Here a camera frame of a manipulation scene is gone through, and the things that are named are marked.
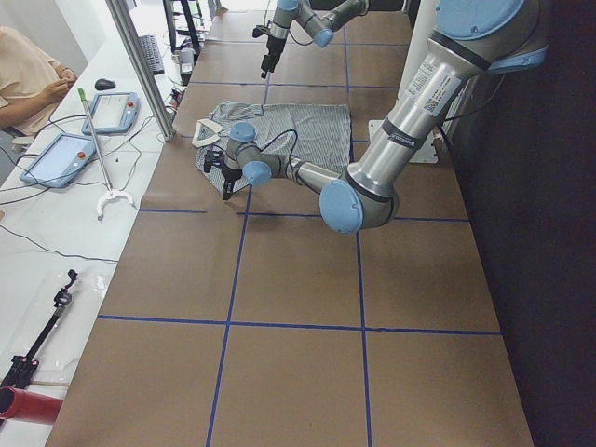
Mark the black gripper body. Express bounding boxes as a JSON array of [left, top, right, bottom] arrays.
[[221, 163, 242, 187], [266, 35, 284, 58]]

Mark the blue white striped polo shirt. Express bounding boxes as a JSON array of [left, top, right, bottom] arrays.
[[196, 102, 351, 172]]

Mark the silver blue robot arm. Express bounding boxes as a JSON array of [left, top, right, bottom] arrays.
[[216, 1, 550, 233], [252, 0, 370, 79]]

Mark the silver reacher grabber tool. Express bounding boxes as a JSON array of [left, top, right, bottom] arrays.
[[77, 88, 136, 221]]

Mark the black keyboard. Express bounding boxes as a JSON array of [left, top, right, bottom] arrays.
[[138, 34, 165, 75]]

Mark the far blue teach pendant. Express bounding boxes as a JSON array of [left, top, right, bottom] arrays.
[[87, 92, 140, 135]]

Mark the blue teach pendant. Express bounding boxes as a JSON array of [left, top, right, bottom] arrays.
[[87, 92, 140, 135], [20, 133, 96, 188]]

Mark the black computer mouse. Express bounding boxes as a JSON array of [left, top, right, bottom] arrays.
[[94, 78, 115, 91]]

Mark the near blue teach pendant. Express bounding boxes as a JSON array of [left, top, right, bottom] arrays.
[[20, 133, 96, 188]]

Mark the person in beige shirt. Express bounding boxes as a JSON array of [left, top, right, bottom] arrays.
[[1, 25, 77, 136]]

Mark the black tripod stick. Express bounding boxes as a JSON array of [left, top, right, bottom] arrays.
[[0, 268, 79, 390]]

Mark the red cylinder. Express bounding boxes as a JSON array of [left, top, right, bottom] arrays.
[[1, 386, 63, 425]]

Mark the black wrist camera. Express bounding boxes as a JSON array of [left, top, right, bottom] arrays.
[[203, 148, 224, 174]]

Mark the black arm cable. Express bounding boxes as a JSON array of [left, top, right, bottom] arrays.
[[258, 129, 300, 169]]

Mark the aluminium frame post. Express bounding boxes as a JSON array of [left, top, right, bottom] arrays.
[[105, 0, 175, 142]]

